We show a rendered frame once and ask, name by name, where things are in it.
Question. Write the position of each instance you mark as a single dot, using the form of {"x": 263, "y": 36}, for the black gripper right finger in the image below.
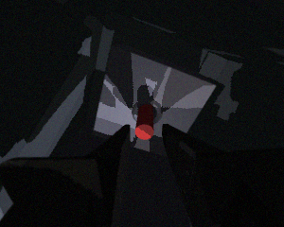
{"x": 208, "y": 177}

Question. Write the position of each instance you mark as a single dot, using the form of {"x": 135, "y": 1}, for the dark red peg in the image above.
{"x": 144, "y": 124}

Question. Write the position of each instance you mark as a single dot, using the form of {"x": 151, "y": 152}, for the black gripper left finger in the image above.
{"x": 99, "y": 176}

